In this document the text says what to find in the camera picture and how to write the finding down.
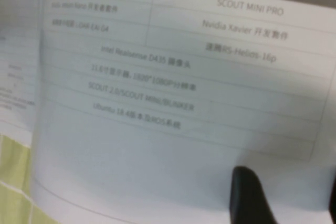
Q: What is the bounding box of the green checked tablecloth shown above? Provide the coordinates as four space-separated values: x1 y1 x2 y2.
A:
0 132 61 224

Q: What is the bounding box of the white product catalogue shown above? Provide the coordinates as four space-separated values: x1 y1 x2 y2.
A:
0 0 336 224

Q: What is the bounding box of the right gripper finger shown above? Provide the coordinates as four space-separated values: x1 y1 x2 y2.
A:
229 166 279 224

